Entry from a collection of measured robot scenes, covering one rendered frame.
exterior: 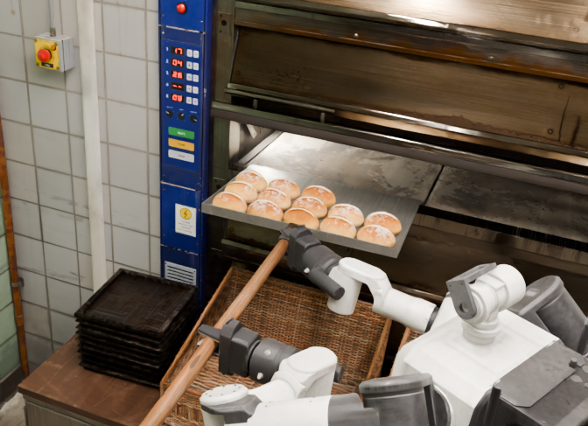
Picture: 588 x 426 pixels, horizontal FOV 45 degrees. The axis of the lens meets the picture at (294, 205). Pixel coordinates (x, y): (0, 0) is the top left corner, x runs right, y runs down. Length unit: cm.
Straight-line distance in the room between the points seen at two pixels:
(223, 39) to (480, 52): 73
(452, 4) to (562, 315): 87
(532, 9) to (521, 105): 24
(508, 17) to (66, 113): 144
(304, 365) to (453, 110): 90
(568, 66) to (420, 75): 37
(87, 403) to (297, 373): 107
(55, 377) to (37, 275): 65
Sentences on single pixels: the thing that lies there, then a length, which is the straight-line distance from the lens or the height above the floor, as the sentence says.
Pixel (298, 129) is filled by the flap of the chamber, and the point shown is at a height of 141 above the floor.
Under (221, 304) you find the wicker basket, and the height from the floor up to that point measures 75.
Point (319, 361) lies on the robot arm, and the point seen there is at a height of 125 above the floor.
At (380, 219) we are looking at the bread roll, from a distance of 190.
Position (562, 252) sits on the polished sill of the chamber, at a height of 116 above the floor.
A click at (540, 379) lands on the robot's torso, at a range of 116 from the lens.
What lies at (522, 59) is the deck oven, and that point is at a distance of 190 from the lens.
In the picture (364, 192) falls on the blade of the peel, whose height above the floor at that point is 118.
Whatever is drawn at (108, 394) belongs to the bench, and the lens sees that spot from 228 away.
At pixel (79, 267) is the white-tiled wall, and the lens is 275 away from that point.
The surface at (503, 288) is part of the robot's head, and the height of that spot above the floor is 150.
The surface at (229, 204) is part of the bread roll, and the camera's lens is 193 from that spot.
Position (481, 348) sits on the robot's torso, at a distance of 119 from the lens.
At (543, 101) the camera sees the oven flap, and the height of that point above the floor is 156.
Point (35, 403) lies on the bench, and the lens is 238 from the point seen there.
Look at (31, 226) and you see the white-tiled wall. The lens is 280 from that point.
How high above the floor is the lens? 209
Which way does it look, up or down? 27 degrees down
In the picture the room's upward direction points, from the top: 5 degrees clockwise
